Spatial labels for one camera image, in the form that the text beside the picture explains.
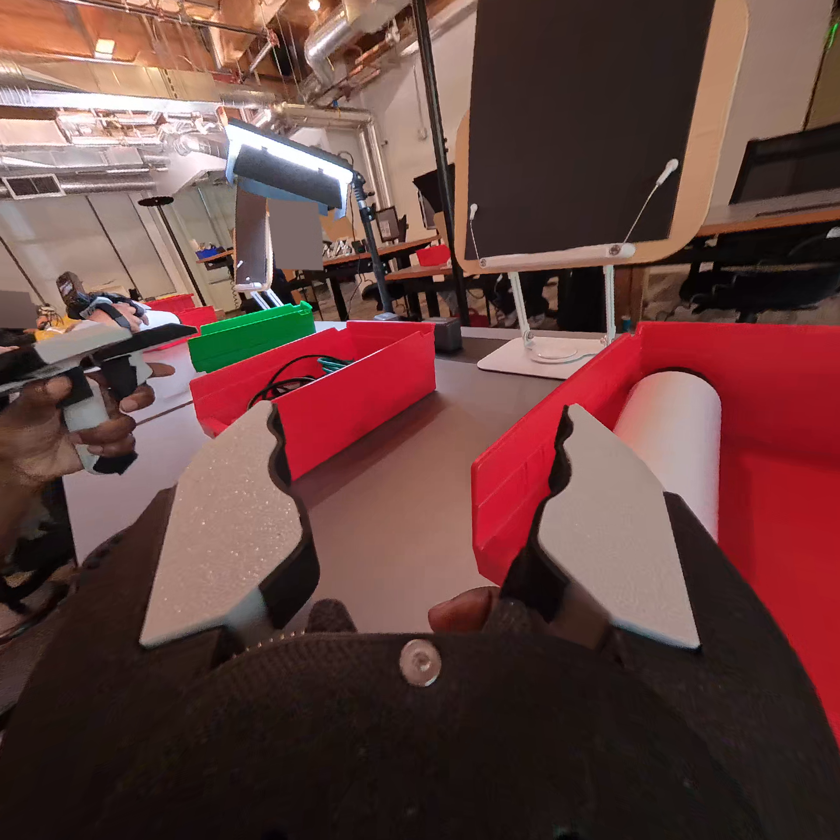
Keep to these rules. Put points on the silver air duct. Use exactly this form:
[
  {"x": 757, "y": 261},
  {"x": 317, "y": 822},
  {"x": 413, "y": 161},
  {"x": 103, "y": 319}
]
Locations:
[{"x": 334, "y": 36}]

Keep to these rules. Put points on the small black monitor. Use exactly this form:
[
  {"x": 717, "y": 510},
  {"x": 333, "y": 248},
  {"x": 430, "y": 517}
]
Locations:
[{"x": 387, "y": 224}]

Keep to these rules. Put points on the tall black pole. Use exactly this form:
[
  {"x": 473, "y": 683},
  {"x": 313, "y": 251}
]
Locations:
[{"x": 436, "y": 164}]

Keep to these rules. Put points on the person's right hand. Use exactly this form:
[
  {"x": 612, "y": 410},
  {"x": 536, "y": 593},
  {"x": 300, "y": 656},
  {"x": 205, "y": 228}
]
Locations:
[{"x": 463, "y": 610}]

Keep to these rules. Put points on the black floor lamp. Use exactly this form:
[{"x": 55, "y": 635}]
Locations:
[{"x": 172, "y": 249}]

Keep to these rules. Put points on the wooden table black legs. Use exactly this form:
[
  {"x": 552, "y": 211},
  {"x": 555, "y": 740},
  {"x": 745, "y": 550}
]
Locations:
[{"x": 394, "y": 253}]

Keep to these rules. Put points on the black board with tan rim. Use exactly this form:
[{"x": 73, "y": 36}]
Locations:
[{"x": 577, "y": 124}]

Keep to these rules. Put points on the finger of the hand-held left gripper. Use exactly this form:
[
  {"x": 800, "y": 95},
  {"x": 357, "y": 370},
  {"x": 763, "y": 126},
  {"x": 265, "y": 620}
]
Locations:
[
  {"x": 92, "y": 344},
  {"x": 26, "y": 371}
]

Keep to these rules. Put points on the grey power adapter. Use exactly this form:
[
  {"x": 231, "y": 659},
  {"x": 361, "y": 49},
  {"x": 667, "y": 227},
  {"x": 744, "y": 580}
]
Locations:
[{"x": 446, "y": 334}]

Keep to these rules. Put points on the white paper roll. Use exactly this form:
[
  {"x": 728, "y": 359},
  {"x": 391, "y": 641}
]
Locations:
[{"x": 676, "y": 433}]

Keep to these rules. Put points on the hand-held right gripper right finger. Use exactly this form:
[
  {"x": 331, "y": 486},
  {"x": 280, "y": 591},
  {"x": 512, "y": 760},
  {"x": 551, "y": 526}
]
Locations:
[{"x": 610, "y": 525}]

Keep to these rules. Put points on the tilted black monitor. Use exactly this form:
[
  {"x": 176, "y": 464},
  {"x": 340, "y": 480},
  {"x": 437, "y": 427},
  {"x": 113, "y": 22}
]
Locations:
[{"x": 430, "y": 197}]

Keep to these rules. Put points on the ceiling air vent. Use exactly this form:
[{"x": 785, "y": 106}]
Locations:
[{"x": 31, "y": 186}]

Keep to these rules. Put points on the black computer monitor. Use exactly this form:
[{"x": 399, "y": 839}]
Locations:
[{"x": 787, "y": 164}]

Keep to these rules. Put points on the blue bin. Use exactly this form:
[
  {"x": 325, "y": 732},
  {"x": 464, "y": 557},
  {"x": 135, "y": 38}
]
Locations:
[{"x": 208, "y": 251}]

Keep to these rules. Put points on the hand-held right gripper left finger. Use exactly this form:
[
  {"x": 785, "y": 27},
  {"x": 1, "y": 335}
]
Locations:
[{"x": 229, "y": 525}]

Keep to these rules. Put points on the led light panel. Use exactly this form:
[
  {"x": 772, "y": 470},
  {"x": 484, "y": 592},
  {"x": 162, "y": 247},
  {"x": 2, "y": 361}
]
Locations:
[{"x": 289, "y": 164}]

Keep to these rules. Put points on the wooden desk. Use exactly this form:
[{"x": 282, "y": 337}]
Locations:
[{"x": 768, "y": 220}]

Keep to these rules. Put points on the tablet on white stand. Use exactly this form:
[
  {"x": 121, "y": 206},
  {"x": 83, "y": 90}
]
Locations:
[{"x": 253, "y": 243}]

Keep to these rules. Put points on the green plastic bin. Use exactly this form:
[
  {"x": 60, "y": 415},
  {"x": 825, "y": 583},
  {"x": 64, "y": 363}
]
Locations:
[{"x": 249, "y": 338}]

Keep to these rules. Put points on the large red plastic bin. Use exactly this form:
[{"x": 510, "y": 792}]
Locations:
[{"x": 774, "y": 525}]

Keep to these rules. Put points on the small red box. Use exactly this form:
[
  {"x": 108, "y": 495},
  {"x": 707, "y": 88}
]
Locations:
[{"x": 434, "y": 256}]

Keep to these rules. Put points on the person's left hand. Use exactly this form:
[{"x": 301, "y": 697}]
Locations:
[{"x": 33, "y": 433}]

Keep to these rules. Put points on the black office chair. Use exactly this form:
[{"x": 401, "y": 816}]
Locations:
[{"x": 768, "y": 282}]

